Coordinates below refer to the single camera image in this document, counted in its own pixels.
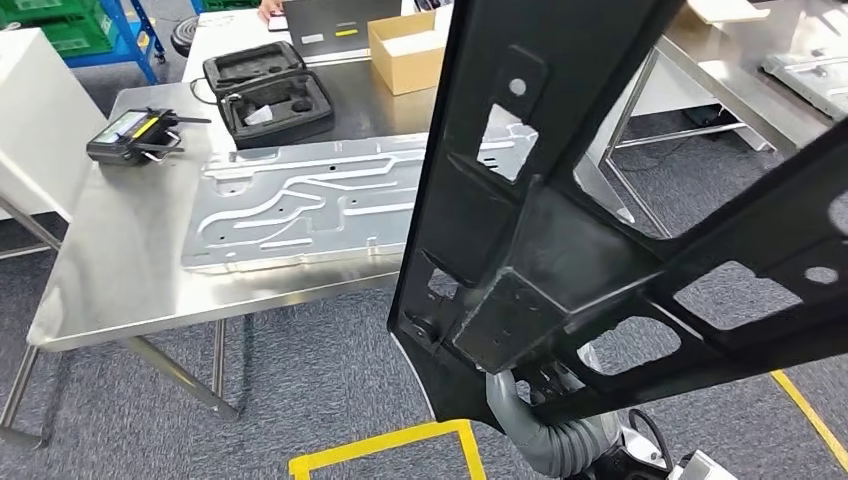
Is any black plastic plate part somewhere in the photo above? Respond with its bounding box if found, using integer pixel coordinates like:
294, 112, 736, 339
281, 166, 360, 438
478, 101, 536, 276
387, 0, 848, 432

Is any blue steel shelf rack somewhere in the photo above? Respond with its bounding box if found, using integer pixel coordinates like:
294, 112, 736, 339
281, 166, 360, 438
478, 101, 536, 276
62, 0, 167, 86

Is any stainless steel workbench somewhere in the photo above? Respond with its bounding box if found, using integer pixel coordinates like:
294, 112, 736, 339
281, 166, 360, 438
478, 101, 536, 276
0, 58, 637, 452

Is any white table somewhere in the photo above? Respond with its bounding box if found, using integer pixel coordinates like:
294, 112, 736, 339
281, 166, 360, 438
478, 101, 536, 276
180, 0, 458, 84

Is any grey laptop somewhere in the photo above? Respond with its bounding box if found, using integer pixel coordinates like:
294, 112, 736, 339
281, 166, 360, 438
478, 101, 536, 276
283, 0, 404, 60

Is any black round stool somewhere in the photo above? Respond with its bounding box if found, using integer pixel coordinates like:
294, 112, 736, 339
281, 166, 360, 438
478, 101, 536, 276
170, 14, 201, 60

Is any black foam-lined case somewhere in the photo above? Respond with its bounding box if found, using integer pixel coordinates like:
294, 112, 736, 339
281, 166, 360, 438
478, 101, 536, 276
201, 40, 336, 150

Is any open cardboard box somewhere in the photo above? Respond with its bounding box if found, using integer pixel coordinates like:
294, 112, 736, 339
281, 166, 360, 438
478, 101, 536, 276
367, 5, 458, 96

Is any white packed item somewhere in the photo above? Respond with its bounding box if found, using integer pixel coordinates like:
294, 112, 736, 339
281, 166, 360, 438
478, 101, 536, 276
384, 29, 453, 58

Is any black remote controller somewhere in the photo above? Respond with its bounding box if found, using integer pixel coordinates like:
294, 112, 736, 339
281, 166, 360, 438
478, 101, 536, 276
86, 107, 213, 167

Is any stamped sheet metal panel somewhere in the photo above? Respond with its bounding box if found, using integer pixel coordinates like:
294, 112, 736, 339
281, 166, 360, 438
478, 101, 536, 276
760, 49, 848, 122
180, 104, 541, 274

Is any white board panel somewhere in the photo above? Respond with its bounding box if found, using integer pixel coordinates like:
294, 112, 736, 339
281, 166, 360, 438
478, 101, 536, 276
0, 27, 109, 223

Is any white partition panel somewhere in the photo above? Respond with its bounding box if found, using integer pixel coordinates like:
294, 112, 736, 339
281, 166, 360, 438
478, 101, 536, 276
586, 49, 776, 167

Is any flat cardboard box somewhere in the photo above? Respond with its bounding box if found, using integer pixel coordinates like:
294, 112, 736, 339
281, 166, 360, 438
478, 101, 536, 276
685, 0, 773, 26

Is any stainless steel table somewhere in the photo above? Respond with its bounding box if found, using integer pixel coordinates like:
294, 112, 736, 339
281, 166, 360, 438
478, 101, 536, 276
599, 0, 848, 240

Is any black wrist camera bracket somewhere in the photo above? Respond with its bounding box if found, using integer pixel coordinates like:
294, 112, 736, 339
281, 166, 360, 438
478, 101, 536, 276
582, 447, 670, 480

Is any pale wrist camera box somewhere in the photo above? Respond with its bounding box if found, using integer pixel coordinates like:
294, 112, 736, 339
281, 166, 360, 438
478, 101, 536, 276
667, 449, 738, 480

